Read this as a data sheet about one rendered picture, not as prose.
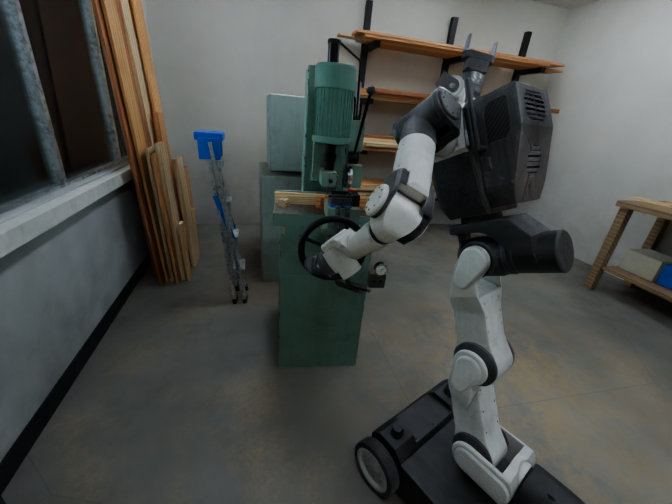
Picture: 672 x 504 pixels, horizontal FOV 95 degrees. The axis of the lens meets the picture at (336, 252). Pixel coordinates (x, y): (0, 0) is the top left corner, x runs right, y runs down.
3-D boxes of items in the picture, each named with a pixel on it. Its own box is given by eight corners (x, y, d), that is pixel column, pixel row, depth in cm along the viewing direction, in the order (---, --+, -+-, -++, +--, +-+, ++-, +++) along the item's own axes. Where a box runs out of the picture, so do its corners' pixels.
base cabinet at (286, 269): (277, 368, 172) (278, 252, 143) (280, 308, 224) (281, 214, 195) (356, 365, 179) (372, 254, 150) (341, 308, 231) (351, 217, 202)
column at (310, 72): (301, 212, 172) (307, 63, 143) (300, 202, 193) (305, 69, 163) (340, 214, 176) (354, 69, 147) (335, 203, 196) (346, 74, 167)
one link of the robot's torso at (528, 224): (578, 267, 83) (568, 202, 82) (560, 279, 75) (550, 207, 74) (478, 269, 105) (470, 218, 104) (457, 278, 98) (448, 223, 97)
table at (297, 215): (271, 233, 129) (271, 219, 127) (274, 211, 156) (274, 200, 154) (408, 237, 138) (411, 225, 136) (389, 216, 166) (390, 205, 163)
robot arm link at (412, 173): (443, 225, 63) (450, 152, 74) (393, 194, 59) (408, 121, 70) (406, 245, 73) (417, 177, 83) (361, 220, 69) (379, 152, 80)
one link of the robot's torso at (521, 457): (529, 476, 108) (542, 451, 103) (502, 515, 97) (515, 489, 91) (475, 430, 123) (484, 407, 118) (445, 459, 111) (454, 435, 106)
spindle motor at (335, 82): (312, 143, 133) (317, 59, 120) (310, 139, 149) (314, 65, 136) (352, 146, 135) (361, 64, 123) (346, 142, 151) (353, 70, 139)
